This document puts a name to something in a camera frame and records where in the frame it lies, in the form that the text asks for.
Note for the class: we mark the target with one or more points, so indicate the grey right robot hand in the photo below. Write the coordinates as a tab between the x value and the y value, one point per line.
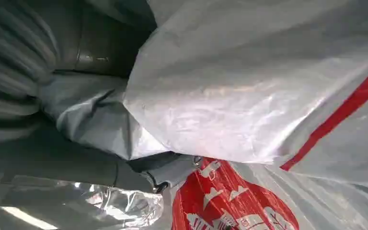
60	165

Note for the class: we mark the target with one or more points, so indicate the shiny clear plastic wrapped parcel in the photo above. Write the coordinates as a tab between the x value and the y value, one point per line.
85	209

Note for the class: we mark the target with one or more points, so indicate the ribbed grey right arm sleeve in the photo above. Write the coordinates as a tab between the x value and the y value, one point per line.
9	63

